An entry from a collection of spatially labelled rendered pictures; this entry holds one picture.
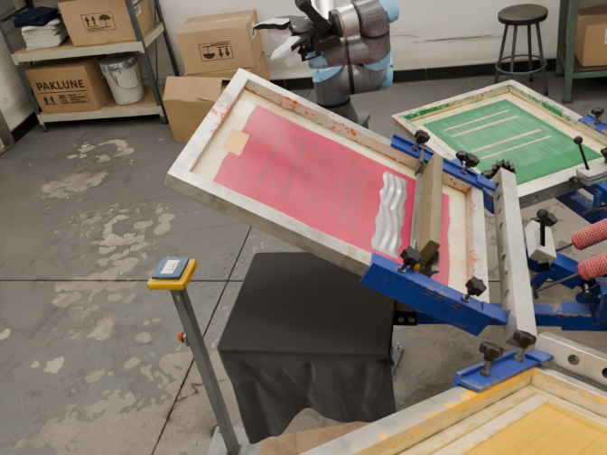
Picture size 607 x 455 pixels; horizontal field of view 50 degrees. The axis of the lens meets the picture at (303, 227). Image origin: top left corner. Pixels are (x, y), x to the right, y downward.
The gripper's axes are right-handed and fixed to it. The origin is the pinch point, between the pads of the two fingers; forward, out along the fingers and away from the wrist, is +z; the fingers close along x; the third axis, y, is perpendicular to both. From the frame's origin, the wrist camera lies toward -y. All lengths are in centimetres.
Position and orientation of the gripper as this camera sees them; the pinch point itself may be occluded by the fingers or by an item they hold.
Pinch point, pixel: (259, 41)
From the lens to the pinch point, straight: 164.3
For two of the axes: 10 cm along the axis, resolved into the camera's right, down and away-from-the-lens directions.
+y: 1.5, 6.4, 7.6
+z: -9.4, 3.3, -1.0
